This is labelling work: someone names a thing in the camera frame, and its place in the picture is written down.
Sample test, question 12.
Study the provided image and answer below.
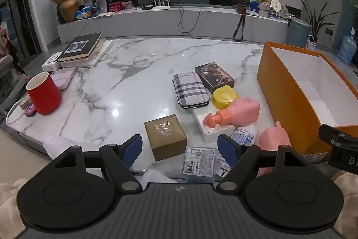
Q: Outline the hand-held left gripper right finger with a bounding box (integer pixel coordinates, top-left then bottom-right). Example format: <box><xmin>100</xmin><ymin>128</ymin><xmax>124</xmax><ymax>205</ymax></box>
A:
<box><xmin>216</xmin><ymin>133</ymin><xmax>307</xmax><ymax>192</ymax></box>

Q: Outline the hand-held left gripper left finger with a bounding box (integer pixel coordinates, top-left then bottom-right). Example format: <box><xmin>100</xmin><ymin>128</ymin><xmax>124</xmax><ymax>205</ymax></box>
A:
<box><xmin>52</xmin><ymin>134</ymin><xmax>144</xmax><ymax>192</ymax></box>

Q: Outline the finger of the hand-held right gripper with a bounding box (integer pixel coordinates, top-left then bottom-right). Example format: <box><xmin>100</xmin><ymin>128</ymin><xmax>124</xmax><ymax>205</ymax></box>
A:
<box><xmin>319</xmin><ymin>124</ymin><xmax>358</xmax><ymax>150</ymax></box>

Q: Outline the white tube with blue print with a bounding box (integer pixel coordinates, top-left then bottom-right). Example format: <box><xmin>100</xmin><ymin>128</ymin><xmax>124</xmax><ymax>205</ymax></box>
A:
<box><xmin>214</xmin><ymin>124</ymin><xmax>258</xmax><ymax>181</ymax></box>

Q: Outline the pink spout bottle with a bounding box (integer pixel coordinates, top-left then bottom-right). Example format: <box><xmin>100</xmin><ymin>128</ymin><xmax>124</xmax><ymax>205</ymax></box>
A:
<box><xmin>259</xmin><ymin>121</ymin><xmax>293</xmax><ymax>176</ymax></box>

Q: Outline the plaid zip case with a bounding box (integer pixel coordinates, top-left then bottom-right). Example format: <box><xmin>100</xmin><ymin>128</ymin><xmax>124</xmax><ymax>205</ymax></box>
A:
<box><xmin>173</xmin><ymin>72</ymin><xmax>211</xmax><ymax>110</ymax></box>

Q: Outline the orange cardboard box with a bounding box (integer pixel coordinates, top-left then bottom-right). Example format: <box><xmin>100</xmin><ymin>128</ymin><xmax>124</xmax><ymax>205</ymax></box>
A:
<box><xmin>257</xmin><ymin>41</ymin><xmax>358</xmax><ymax>164</ymax></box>

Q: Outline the white rectangular soap box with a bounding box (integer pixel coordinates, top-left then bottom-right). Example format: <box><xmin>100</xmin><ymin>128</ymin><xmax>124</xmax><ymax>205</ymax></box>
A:
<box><xmin>192</xmin><ymin>109</ymin><xmax>235</xmax><ymax>143</ymax></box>

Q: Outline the barcode label box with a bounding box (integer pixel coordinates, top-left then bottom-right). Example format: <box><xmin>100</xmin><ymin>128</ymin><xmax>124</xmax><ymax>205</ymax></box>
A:
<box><xmin>182</xmin><ymin>146</ymin><xmax>216</xmax><ymax>183</ymax></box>

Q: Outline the gold square box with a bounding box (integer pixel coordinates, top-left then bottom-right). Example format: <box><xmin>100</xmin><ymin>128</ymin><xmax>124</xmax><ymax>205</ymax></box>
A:
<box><xmin>144</xmin><ymin>114</ymin><xmax>187</xmax><ymax>162</ymax></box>

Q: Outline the pink pump bottle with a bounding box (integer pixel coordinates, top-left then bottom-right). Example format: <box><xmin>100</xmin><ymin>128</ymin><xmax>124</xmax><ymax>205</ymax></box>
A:
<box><xmin>203</xmin><ymin>97</ymin><xmax>260</xmax><ymax>127</ymax></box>

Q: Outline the yellow round container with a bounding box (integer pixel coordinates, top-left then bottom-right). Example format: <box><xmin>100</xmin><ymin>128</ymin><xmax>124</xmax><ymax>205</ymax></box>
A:
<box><xmin>212</xmin><ymin>86</ymin><xmax>239</xmax><ymax>110</ymax></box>

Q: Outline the dark printed tin box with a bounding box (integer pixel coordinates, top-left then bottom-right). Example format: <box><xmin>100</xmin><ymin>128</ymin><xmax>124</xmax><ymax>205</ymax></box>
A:
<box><xmin>195</xmin><ymin>62</ymin><xmax>235</xmax><ymax>94</ymax></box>

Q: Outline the white cloth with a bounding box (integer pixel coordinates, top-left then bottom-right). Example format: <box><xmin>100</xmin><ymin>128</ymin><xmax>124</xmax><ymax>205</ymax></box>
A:
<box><xmin>43</xmin><ymin>136</ymin><xmax>84</xmax><ymax>159</ymax></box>

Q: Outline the blue water jug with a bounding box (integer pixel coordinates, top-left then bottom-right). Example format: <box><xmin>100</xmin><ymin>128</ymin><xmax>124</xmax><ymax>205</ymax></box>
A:
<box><xmin>337</xmin><ymin>35</ymin><xmax>357</xmax><ymax>65</ymax></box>

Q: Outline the small gift bag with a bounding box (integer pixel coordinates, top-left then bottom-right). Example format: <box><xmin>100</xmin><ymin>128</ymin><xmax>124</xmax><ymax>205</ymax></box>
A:
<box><xmin>305</xmin><ymin>34</ymin><xmax>316</xmax><ymax>50</ymax></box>

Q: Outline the stack of magazines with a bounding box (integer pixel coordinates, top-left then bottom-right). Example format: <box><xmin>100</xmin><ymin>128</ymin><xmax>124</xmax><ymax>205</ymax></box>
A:
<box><xmin>57</xmin><ymin>39</ymin><xmax>114</xmax><ymax>68</ymax></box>

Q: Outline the pink compact case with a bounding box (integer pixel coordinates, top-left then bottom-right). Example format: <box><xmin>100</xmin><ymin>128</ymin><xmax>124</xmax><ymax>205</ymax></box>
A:
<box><xmin>50</xmin><ymin>67</ymin><xmax>77</xmax><ymax>91</ymax></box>

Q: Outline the red cup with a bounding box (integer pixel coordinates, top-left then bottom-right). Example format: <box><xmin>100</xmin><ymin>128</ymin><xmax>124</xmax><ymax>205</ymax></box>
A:
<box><xmin>26</xmin><ymin>72</ymin><xmax>62</xmax><ymax>115</ymax></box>

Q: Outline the grey trash can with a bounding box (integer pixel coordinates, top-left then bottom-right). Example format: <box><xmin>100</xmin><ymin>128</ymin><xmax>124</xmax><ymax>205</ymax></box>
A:
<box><xmin>286</xmin><ymin>18</ymin><xmax>311</xmax><ymax>47</ymax></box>

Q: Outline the tall leafy potted plant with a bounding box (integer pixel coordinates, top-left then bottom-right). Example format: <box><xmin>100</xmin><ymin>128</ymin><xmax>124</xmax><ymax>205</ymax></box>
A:
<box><xmin>299</xmin><ymin>0</ymin><xmax>336</xmax><ymax>45</ymax></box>

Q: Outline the black book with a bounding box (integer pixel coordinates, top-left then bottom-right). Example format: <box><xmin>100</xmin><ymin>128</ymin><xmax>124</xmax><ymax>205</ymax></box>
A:
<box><xmin>58</xmin><ymin>32</ymin><xmax>102</xmax><ymax>62</ymax></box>

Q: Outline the small white box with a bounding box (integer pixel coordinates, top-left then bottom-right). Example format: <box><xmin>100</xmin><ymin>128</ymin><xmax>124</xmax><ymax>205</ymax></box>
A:
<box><xmin>42</xmin><ymin>51</ymin><xmax>63</xmax><ymax>71</ymax></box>

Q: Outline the pearl headband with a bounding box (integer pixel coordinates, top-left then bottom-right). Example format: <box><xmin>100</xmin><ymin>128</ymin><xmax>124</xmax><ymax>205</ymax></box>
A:
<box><xmin>6</xmin><ymin>96</ymin><xmax>31</xmax><ymax>125</ymax></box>

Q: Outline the marble media console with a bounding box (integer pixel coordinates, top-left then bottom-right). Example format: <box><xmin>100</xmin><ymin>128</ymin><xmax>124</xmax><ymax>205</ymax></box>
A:
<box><xmin>57</xmin><ymin>7</ymin><xmax>290</xmax><ymax>43</ymax></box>

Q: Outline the beige cloth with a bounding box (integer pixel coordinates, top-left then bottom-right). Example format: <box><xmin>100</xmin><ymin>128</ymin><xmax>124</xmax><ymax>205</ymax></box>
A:
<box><xmin>0</xmin><ymin>177</ymin><xmax>28</xmax><ymax>239</ymax></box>

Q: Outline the white router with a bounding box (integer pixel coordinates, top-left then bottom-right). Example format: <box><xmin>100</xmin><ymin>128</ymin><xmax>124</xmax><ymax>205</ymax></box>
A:
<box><xmin>152</xmin><ymin>0</ymin><xmax>171</xmax><ymax>10</ymax></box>

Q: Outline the blue snack bag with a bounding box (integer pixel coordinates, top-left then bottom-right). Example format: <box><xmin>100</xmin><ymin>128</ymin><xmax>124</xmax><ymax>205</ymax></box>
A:
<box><xmin>75</xmin><ymin>6</ymin><xmax>93</xmax><ymax>18</ymax></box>

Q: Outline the gold vase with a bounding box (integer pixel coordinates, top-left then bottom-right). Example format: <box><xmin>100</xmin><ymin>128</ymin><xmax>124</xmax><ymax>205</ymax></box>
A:
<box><xmin>60</xmin><ymin>0</ymin><xmax>80</xmax><ymax>22</ymax></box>

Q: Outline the black cable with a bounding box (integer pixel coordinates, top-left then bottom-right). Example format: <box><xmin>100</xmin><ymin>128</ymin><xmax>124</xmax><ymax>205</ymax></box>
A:
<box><xmin>178</xmin><ymin>5</ymin><xmax>202</xmax><ymax>34</ymax></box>

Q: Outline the brown camera with strap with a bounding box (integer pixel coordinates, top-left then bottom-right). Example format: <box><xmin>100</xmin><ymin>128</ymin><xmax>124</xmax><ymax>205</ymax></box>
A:
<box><xmin>233</xmin><ymin>0</ymin><xmax>248</xmax><ymax>42</ymax></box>

